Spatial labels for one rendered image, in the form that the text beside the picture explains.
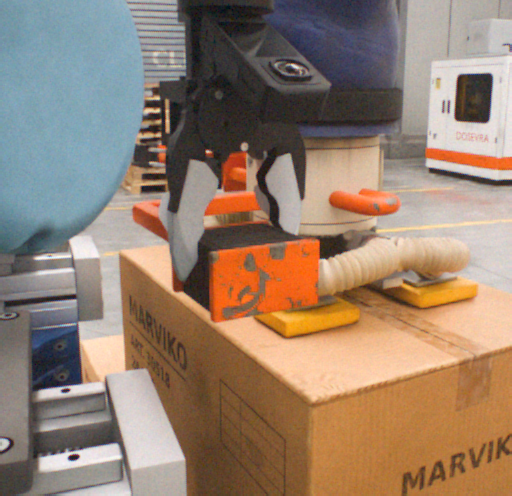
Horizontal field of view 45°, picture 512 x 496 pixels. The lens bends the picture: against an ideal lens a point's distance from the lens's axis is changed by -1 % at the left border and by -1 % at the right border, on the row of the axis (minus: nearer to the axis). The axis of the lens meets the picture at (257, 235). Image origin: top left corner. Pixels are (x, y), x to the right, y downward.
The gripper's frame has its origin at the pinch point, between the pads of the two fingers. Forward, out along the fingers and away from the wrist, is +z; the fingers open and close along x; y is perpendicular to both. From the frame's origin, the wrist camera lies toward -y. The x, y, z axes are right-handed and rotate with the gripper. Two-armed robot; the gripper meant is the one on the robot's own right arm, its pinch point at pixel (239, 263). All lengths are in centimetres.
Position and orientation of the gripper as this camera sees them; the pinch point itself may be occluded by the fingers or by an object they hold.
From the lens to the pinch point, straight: 47.9
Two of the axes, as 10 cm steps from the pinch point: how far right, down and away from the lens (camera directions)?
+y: -4.7, -2.0, 8.6
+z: 0.0, 9.7, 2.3
